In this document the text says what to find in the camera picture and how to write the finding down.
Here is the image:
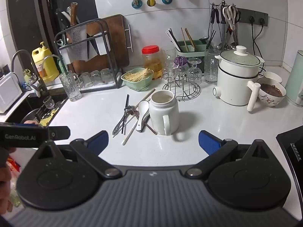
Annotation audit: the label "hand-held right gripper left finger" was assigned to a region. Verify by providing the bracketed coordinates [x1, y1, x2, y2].
[33, 131, 122, 179]

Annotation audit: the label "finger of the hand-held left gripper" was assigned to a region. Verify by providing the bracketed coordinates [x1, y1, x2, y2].
[47, 126, 71, 141]

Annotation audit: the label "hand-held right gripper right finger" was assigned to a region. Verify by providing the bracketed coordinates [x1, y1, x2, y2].
[184, 130, 275, 179]

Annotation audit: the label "large silver metal spoon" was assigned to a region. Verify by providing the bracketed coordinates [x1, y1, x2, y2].
[113, 106, 136, 138]

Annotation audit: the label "long white chopstick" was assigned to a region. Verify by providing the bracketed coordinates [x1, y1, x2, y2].
[122, 115, 141, 145]

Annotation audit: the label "single black chopstick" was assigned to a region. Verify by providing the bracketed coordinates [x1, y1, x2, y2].
[121, 94, 130, 134]

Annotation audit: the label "copper coloured spoon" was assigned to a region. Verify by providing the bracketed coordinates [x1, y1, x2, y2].
[131, 109, 158, 136]

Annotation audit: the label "white ceramic jar with handle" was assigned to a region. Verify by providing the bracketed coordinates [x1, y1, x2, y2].
[149, 90, 180, 136]

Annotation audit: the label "white ceramic spoon black rim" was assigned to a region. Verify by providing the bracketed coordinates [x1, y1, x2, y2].
[136, 100, 150, 132]

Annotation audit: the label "brown wooden chopstick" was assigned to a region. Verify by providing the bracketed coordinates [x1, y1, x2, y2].
[134, 88, 156, 107]

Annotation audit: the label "row of hanging kitchen utensils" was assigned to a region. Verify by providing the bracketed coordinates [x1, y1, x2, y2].
[208, 1, 240, 50]

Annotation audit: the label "person's left hand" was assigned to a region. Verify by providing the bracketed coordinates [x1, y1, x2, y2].
[0, 148, 15, 195]

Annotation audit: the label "small stemmed glass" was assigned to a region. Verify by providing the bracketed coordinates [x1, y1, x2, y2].
[43, 96, 55, 110]

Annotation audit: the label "white countertop appliance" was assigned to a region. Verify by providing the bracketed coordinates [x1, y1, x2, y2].
[0, 72, 23, 113]

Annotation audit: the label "tall patterned glass mug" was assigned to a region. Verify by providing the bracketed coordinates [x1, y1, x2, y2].
[59, 70, 82, 102]
[204, 49, 222, 85]

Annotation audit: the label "row of upturned small glasses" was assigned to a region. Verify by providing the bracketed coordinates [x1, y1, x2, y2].
[79, 68, 112, 88]

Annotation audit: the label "green plastic basket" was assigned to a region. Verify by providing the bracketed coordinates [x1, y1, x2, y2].
[121, 67, 155, 92]

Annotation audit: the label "white electric cooking pot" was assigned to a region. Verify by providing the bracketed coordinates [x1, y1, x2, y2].
[212, 45, 265, 112]

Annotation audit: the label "yellow detergent bottle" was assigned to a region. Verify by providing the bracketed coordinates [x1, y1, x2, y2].
[32, 41, 60, 84]

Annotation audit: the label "cut glass goblet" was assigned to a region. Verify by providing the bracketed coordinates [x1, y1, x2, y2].
[187, 58, 202, 85]

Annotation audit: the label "pile of pale thin sticks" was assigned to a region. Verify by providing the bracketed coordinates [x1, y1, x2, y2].
[124, 68, 153, 81]

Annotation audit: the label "floral patterned bowl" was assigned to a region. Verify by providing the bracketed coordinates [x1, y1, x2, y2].
[257, 77, 287, 107]

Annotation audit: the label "black induction cooktop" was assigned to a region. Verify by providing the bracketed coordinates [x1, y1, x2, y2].
[276, 122, 303, 194]

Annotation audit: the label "curved metal faucet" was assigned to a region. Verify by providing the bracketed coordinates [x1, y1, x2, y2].
[11, 50, 49, 98]

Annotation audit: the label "purple lidded glass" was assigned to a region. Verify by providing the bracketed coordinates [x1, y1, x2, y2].
[173, 55, 189, 69]

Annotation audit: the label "steel cleaver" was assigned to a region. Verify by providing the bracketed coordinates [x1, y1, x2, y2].
[66, 26, 88, 65]

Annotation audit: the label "plain white bowl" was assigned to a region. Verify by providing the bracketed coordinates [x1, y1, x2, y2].
[263, 71, 283, 85]

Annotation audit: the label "clear patterned glass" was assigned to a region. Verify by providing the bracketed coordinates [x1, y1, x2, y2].
[163, 49, 177, 76]

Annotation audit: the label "red lidded plastic jar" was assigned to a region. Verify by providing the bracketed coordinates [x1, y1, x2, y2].
[141, 45, 165, 80]

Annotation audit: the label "white plastic cutting board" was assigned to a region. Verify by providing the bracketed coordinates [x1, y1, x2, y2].
[94, 34, 111, 56]

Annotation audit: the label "green utensil holder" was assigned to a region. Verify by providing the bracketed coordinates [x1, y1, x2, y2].
[175, 40, 213, 63]

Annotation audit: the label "wooden cutting board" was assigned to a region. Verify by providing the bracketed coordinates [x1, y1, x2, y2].
[69, 14, 133, 74]

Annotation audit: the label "bundle of black chopsticks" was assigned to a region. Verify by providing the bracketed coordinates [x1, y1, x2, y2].
[207, 30, 216, 49]

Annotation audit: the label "bundle of wooden chopsticks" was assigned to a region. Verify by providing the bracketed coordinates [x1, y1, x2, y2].
[181, 28, 197, 52]

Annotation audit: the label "bundle of white chopsticks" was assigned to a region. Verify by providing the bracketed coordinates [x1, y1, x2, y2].
[166, 28, 183, 52]

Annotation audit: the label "mint green kettle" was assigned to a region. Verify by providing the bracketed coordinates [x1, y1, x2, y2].
[285, 50, 303, 107]

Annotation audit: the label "black wire dish rack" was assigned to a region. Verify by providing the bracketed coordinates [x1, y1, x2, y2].
[54, 18, 123, 91]

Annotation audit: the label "wire glass stand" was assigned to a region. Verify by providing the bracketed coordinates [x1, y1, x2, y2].
[162, 73, 201, 102]

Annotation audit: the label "wooden handled knife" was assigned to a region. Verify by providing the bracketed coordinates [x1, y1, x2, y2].
[70, 2, 78, 27]

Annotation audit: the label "white handled scissors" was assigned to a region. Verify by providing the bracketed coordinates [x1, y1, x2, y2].
[222, 5, 239, 30]

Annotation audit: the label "black power cable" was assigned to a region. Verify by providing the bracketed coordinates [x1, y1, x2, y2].
[250, 16, 256, 40]
[253, 18, 266, 64]

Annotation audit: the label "dark wall socket strip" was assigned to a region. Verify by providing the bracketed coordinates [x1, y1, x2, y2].
[237, 8, 269, 27]

